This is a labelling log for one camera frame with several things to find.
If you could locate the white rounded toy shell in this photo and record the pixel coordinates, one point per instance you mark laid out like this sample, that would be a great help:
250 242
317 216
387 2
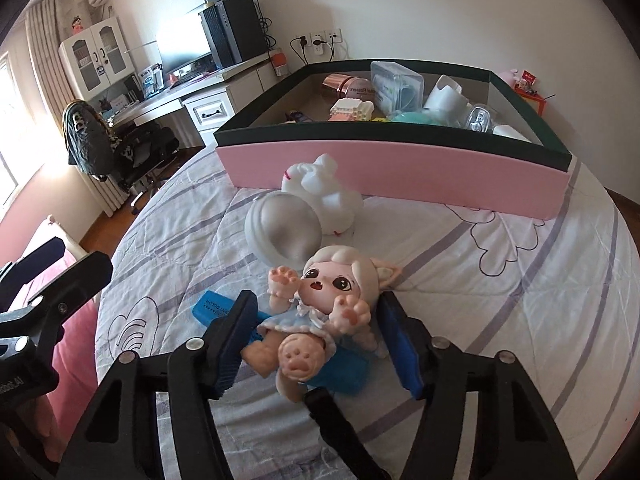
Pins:
280 230

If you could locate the white cup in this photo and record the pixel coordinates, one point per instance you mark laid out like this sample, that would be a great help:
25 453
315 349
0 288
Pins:
445 97

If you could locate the small clear container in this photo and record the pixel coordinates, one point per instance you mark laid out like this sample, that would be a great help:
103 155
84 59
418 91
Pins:
477 119

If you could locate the black jacket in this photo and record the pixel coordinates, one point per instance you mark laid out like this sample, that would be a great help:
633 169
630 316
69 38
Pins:
87 140

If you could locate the white radiator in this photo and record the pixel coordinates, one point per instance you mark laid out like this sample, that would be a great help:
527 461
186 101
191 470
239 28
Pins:
105 197

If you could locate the clear plastic storage box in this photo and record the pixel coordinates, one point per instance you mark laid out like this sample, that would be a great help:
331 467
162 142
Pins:
397 82

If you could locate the orange lid jar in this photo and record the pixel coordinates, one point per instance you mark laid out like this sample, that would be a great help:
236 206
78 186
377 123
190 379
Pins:
279 62

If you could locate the red plastic crate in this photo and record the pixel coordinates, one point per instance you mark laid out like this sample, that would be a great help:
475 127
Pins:
531 97

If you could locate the white desk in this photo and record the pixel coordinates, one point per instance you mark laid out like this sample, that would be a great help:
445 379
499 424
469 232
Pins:
210 105

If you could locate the pink bed sheet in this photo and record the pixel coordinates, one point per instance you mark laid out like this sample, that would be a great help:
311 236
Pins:
75 350

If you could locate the white hutch cabinet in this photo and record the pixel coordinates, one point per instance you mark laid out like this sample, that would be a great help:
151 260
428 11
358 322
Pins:
95 60

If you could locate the cream haired doll figure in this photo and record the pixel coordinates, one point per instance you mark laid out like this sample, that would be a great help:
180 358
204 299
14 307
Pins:
325 285

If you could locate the pink pixel block figure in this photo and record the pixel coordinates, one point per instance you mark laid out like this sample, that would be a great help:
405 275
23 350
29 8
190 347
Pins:
350 108

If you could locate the small red doll figurine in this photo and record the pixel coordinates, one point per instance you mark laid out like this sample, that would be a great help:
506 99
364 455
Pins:
78 25

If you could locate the black office chair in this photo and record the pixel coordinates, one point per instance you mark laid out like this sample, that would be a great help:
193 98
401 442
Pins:
145 155

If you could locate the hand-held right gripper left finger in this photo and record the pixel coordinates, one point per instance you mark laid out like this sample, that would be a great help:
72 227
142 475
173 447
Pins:
232 355

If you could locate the blue white box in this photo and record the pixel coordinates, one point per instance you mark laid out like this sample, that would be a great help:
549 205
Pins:
151 81

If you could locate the small red white figure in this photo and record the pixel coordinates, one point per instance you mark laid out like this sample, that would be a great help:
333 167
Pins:
527 80

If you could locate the beige curtain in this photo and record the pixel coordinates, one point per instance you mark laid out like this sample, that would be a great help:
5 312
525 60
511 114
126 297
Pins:
47 85

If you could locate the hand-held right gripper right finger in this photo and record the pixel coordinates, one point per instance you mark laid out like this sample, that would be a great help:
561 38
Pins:
405 350

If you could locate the pink plush toy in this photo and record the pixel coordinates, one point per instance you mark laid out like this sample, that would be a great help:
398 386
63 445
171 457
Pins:
507 77

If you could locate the white bunny figure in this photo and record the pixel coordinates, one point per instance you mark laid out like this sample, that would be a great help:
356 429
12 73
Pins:
325 195

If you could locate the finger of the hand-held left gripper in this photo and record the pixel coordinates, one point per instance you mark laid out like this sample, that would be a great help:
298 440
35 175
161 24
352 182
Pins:
35 260
75 285

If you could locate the black computer tower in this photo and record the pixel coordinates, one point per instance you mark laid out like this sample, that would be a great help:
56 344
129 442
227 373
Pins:
235 32

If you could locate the rose gold bottle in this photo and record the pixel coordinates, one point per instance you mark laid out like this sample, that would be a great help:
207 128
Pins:
350 87

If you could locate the white wall outlet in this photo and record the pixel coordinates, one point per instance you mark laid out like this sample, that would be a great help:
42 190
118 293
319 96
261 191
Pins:
320 39

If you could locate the dark green pink cardboard box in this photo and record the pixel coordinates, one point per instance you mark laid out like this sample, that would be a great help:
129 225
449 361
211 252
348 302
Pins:
400 175

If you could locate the computer monitor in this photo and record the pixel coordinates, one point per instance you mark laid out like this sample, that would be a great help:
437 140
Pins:
182 42

